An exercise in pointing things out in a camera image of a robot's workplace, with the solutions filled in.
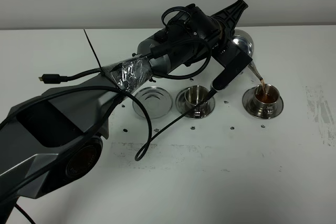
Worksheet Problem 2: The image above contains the stainless steel teacup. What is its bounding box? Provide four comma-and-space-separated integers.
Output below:
253, 84, 280, 119
184, 86, 209, 119

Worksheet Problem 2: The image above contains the left stainless steel saucer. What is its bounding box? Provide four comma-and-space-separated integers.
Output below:
135, 87, 173, 119

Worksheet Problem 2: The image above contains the black left camera cable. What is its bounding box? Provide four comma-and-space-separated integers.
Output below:
134, 89, 217, 162

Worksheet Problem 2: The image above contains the middle stainless steel saucer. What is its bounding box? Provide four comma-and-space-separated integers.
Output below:
175, 86, 215, 119

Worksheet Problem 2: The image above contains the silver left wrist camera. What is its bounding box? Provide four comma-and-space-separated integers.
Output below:
211, 78, 223, 92

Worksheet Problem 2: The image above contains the right stainless steel saucer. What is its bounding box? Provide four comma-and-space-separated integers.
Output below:
242, 84, 284, 119

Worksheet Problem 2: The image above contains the stainless steel teapot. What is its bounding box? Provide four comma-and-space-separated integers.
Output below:
232, 29, 263, 82

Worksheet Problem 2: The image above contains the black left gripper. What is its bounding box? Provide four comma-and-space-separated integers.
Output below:
195, 0, 248, 49

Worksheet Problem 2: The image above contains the loose black plug cable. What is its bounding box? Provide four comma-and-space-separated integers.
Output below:
37, 68, 106, 85

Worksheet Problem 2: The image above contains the black cable tie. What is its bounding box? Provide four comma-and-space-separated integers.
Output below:
83, 29, 121, 91

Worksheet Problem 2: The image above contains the right stainless steel teacup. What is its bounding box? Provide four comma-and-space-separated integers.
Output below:
253, 84, 280, 119

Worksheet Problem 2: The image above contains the stainless steel saucer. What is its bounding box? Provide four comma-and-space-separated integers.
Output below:
242, 84, 284, 119
135, 87, 173, 119
175, 86, 215, 119

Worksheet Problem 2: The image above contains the middle stainless steel teacup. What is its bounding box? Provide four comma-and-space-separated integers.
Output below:
184, 86, 209, 119

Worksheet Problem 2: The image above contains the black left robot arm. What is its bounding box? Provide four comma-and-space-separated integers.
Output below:
1, 0, 251, 223

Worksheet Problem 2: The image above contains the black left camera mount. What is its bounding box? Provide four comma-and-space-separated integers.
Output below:
213, 42, 252, 90

